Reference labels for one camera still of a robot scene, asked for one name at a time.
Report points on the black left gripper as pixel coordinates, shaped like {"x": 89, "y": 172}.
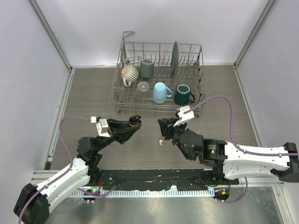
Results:
{"x": 120, "y": 131}

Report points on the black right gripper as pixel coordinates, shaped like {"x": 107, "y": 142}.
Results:
{"x": 167, "y": 129}

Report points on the black earbud charging case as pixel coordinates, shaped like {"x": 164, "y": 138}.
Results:
{"x": 135, "y": 121}

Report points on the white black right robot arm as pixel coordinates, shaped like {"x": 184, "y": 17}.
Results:
{"x": 230, "y": 161}

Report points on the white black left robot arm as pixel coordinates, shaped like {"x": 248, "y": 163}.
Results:
{"x": 36, "y": 202}

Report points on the light blue mug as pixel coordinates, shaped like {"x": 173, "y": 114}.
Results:
{"x": 161, "y": 93}

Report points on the dark green mug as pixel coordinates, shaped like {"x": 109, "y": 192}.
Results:
{"x": 183, "y": 95}

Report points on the clear drinking glass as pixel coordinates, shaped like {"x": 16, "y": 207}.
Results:
{"x": 142, "y": 91}

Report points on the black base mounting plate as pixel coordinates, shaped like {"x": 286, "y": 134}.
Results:
{"x": 161, "y": 179}

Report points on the striped beige mug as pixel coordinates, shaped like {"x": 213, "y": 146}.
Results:
{"x": 129, "y": 74}

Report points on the grey green cup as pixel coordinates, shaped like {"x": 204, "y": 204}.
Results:
{"x": 146, "y": 68}

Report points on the dark green plate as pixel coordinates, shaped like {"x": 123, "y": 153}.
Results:
{"x": 174, "y": 59}

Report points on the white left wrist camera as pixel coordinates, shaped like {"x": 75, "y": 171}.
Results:
{"x": 102, "y": 126}

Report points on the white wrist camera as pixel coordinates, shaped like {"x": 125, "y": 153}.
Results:
{"x": 183, "y": 115}
{"x": 102, "y": 126}

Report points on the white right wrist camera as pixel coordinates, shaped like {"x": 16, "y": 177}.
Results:
{"x": 183, "y": 115}

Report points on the metal wire dish rack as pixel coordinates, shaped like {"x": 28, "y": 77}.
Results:
{"x": 190, "y": 72}

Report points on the white slotted cable duct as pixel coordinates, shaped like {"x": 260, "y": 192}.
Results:
{"x": 154, "y": 194}

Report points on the aluminium frame rail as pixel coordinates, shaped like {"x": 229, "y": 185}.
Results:
{"x": 44, "y": 23}

